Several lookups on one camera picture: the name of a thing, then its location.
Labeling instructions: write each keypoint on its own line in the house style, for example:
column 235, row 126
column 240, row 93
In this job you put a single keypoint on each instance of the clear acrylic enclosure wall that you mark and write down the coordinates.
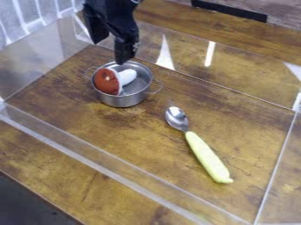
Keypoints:
column 173, row 197

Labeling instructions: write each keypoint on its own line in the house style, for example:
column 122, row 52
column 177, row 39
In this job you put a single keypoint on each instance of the spoon with yellow handle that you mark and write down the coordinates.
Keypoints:
column 213, row 165

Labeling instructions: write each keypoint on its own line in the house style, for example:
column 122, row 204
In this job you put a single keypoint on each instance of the red brown toy mushroom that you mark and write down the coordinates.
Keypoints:
column 109, row 80

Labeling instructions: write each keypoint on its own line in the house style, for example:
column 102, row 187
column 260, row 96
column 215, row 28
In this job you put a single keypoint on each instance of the black bar at table edge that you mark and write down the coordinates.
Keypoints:
column 229, row 10

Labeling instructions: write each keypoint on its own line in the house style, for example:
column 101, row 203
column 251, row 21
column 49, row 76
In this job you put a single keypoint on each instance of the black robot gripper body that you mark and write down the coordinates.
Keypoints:
column 116, row 14

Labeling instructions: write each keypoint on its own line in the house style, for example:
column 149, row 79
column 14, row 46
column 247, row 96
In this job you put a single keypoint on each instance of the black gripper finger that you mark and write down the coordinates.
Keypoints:
column 97, row 29
column 125, row 48

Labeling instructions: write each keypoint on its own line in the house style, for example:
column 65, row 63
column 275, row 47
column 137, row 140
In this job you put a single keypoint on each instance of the small silver metal pot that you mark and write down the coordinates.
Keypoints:
column 136, row 91

